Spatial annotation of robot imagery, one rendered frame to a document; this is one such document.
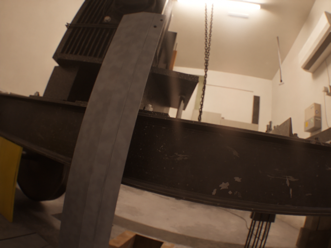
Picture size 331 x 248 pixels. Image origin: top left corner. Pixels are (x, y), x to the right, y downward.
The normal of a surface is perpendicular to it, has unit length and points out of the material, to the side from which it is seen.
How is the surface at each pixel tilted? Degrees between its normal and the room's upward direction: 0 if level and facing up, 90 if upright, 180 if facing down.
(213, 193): 90
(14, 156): 90
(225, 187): 90
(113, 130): 90
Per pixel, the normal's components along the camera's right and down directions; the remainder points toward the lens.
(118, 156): 0.02, -0.22
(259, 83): -0.20, -0.26
